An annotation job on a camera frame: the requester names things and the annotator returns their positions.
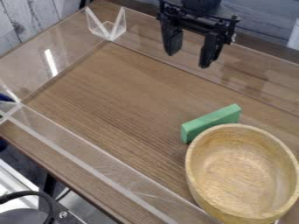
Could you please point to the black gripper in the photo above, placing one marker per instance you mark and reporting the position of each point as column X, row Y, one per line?
column 203, row 17

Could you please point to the clear acrylic corner bracket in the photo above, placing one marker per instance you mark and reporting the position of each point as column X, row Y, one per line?
column 107, row 30

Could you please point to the black table leg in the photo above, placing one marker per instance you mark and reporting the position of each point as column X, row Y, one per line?
column 50, row 184

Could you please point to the clear acrylic wall panel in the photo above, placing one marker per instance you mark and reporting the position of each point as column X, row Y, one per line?
column 76, row 175

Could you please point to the light wooden bowl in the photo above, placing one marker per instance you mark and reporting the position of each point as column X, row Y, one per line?
column 242, row 174

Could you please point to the green rectangular block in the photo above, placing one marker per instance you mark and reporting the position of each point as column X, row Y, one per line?
column 222, row 116

